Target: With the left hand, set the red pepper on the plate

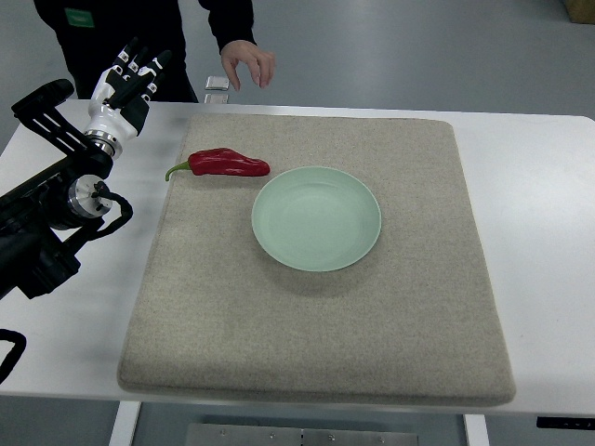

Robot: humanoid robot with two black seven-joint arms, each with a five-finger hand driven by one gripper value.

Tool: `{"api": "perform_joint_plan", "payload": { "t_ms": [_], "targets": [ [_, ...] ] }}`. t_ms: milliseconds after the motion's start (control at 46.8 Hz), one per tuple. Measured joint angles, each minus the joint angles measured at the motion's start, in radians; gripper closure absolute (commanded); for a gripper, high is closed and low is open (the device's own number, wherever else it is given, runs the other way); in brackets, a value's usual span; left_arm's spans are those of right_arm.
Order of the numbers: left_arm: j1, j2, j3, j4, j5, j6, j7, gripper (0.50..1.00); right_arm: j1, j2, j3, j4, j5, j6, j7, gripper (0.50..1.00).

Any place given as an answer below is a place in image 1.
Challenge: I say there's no person in black clothes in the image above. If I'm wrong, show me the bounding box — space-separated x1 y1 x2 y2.
33 1 256 102

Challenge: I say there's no white table leg left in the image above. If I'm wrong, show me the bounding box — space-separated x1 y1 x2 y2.
108 401 141 446

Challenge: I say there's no black cable loop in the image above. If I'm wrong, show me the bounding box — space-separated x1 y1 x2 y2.
0 328 28 385

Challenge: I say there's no silver floor socket upper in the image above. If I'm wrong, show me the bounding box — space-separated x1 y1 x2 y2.
205 75 231 91

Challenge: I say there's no light green plate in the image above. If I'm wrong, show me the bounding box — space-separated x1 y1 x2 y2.
251 166 382 272

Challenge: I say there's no silver floor socket lower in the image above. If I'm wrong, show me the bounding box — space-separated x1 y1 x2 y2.
204 93 229 104

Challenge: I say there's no red chili pepper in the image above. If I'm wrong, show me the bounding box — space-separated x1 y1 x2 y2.
165 148 271 181

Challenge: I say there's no black desk control panel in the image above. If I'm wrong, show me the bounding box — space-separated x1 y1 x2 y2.
535 416 595 430

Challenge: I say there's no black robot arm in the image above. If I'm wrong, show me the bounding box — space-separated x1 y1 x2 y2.
1 79 133 298

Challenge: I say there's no white table leg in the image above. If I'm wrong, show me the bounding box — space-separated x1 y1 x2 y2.
463 414 490 446
108 401 141 446

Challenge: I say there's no white table leg right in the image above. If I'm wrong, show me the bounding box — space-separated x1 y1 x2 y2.
463 414 490 446

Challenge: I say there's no silver floor socket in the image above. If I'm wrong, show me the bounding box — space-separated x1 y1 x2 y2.
205 75 231 91
204 93 229 104

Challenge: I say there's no beige felt mat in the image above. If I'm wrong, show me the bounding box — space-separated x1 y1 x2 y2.
117 114 516 407

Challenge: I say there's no cardboard box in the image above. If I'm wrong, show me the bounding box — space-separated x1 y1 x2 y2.
563 0 595 24

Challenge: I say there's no person's bare hand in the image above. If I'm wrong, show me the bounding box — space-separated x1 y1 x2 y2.
220 40 276 92

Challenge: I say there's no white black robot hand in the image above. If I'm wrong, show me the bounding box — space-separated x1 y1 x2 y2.
86 38 172 142

